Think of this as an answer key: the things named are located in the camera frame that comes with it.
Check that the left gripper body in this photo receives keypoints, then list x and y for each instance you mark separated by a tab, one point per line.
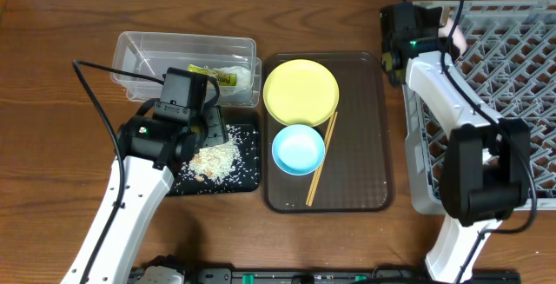
218	129

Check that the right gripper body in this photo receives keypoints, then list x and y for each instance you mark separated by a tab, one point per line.
392	61

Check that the pile of rice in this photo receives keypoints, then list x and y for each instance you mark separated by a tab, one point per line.
233	164

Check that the pink bowl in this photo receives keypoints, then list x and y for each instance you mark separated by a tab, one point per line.
458	39

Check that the green snack wrapper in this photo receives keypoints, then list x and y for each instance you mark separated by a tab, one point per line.
217	75

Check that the white napkin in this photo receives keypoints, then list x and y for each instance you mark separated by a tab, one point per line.
244	80

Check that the light blue bowl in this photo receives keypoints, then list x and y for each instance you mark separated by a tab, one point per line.
298	150

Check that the yellow plate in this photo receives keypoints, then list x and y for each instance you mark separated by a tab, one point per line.
301	91

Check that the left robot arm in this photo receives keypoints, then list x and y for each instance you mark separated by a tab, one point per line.
149	154

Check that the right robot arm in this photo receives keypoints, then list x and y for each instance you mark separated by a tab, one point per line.
486	173

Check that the grey dishwasher rack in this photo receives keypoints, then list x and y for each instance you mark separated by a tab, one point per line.
510	63

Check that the black tray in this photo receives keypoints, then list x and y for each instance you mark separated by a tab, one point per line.
181	187

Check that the clear plastic bin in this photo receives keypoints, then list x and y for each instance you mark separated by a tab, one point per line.
152	53

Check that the brown serving tray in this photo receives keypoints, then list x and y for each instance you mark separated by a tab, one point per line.
357	174

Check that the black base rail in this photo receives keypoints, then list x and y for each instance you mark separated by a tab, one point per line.
168	269

